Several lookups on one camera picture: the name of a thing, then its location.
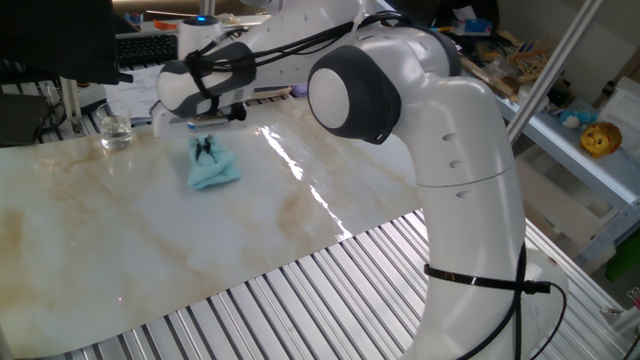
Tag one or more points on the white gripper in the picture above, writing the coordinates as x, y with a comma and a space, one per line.
167, 127

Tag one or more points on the light blue fluffy cloth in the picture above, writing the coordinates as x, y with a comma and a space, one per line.
212, 172

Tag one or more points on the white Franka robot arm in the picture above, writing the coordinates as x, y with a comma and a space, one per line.
465, 150

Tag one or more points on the stack of books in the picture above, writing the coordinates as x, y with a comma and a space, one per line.
272, 93

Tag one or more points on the clear glass of water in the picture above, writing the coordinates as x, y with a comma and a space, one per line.
116, 132

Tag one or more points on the printed paper sheets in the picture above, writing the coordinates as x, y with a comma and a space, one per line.
132, 92

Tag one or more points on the marble pattern table mat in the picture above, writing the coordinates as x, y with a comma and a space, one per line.
125, 225

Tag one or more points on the black keyboard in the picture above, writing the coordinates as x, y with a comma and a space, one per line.
145, 50

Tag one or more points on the orange tool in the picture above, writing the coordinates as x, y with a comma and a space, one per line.
165, 25

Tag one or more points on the black box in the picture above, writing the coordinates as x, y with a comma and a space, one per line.
22, 120

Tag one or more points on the black monitor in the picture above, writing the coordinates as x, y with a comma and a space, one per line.
55, 35

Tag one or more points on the blue white packet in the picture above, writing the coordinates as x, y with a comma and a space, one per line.
475, 26

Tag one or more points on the pile of wooden sticks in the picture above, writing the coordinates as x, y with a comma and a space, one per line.
525, 60

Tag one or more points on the blue plush toy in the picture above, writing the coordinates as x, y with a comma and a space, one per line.
580, 117

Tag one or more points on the yellow piggy bank toy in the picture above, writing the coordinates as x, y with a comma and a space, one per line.
600, 140

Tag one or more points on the grey metal shelf rack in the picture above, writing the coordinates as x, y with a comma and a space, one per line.
607, 180

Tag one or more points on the white foam box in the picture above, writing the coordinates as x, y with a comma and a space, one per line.
622, 110

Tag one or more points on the green box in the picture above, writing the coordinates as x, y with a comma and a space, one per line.
625, 257

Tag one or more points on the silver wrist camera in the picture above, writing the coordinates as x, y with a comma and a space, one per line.
207, 122

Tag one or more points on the aluminium frame post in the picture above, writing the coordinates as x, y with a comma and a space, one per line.
71, 105
555, 70
207, 6

